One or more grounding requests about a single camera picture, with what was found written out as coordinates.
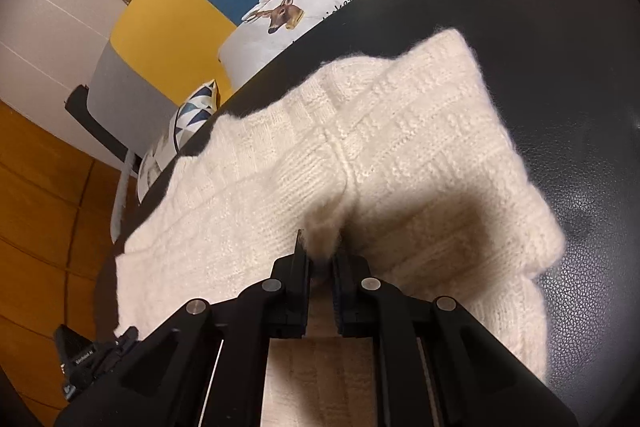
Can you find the grey yellow blue sofa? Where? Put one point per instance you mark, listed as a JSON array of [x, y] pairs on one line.
[[165, 22]]

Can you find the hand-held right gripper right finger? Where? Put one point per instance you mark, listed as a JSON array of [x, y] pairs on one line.
[[342, 302]]

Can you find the orange wooden wardrobe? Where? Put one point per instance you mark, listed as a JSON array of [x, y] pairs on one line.
[[40, 207]]

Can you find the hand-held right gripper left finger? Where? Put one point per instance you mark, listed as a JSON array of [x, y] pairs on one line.
[[299, 287]]

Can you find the black metal stand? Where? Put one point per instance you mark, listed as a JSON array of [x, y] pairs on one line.
[[95, 122]]

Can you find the geometric print pillow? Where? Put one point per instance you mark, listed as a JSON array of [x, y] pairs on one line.
[[195, 107]]

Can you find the white knit sweater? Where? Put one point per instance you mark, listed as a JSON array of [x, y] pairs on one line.
[[400, 157]]

